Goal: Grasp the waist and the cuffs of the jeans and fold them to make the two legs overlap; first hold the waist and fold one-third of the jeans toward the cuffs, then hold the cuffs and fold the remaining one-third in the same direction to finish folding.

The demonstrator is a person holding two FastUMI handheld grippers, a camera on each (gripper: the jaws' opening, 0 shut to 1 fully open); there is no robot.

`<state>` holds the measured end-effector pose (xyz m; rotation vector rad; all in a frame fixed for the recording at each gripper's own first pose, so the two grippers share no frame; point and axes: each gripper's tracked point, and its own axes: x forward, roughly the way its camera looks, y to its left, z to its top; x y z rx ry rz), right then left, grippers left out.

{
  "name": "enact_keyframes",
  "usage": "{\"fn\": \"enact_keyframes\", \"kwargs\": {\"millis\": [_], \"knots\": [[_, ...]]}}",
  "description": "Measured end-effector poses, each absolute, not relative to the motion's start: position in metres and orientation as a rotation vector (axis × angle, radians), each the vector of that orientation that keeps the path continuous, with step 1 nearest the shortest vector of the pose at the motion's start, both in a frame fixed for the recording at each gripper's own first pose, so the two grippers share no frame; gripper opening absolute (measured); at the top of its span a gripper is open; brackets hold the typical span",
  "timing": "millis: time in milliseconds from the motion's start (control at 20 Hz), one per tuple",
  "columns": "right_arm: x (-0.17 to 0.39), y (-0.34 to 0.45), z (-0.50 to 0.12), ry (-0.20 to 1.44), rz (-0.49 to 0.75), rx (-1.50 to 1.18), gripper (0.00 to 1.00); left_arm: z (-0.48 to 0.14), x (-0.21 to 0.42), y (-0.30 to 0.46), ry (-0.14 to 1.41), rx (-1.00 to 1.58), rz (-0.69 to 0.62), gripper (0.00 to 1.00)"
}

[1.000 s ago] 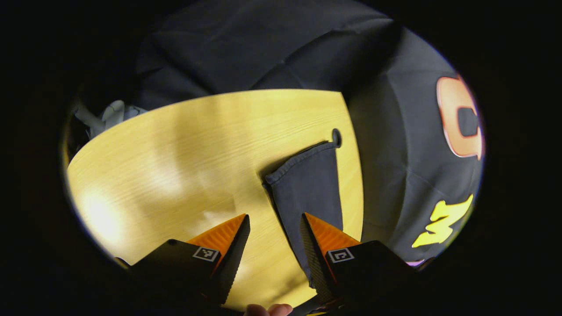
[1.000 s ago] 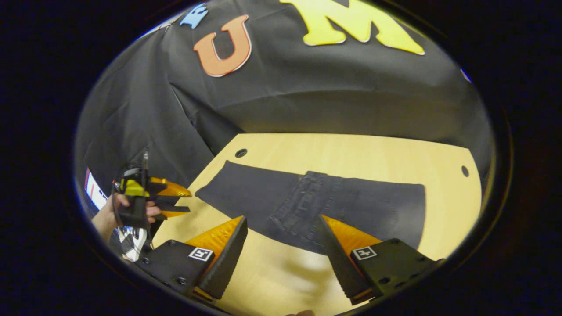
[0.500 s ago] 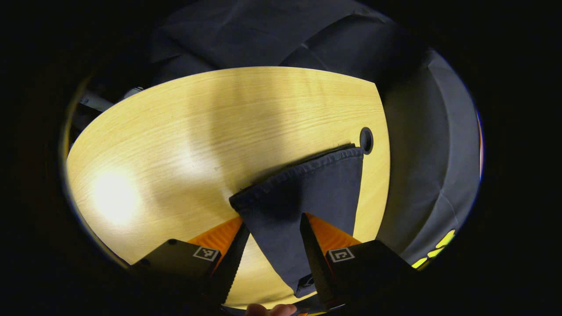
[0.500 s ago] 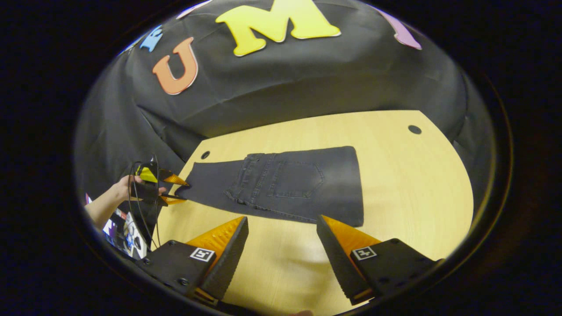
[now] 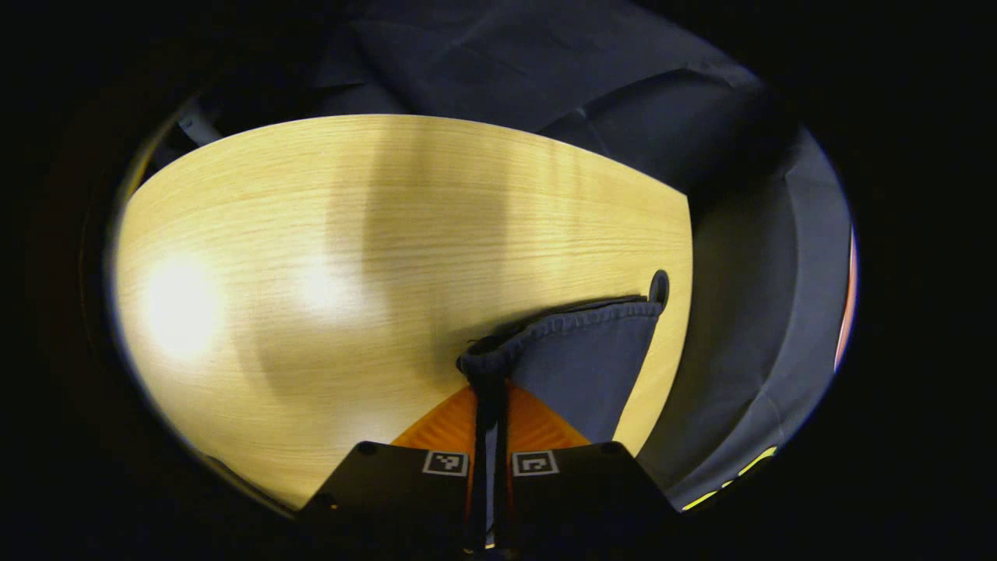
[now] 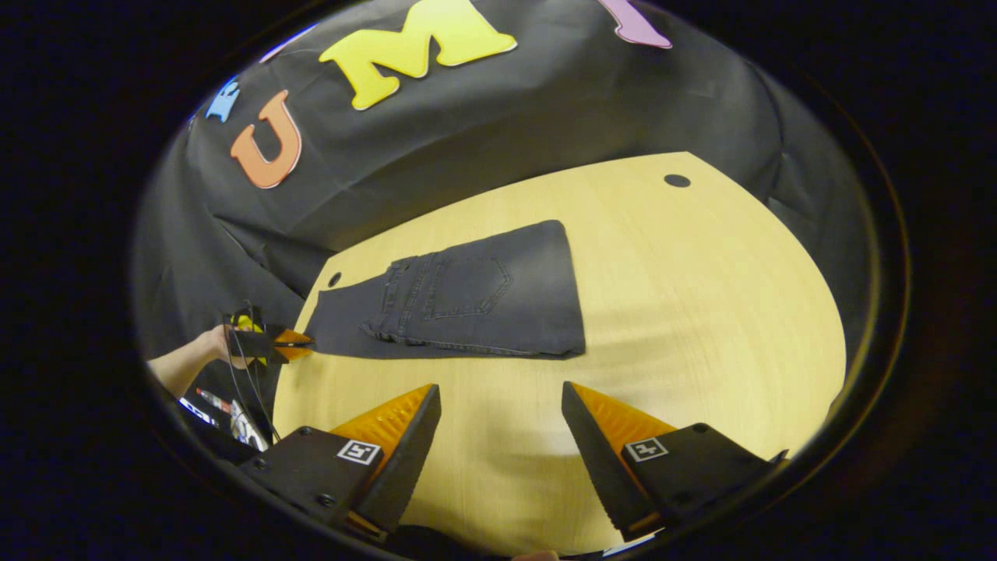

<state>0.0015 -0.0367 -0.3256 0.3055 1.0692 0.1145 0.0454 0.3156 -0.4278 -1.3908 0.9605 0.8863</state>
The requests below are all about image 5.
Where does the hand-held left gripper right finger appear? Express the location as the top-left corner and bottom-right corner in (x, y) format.
(494, 380), (680, 554)

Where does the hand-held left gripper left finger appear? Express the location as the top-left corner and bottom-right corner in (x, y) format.
(298, 384), (488, 554)

